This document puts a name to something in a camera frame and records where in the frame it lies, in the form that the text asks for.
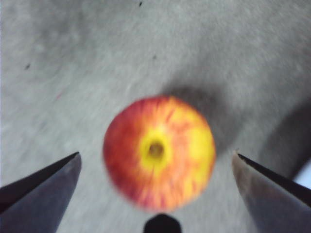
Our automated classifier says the blue plate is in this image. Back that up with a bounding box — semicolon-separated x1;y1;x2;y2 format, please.
293;167;311;192

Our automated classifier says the red yellow apple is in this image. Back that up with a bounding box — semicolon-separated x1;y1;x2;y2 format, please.
102;95;217;212

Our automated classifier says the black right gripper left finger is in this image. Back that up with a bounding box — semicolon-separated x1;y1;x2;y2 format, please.
0;151;82;233

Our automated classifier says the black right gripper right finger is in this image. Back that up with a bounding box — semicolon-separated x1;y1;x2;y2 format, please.
232;148;311;233

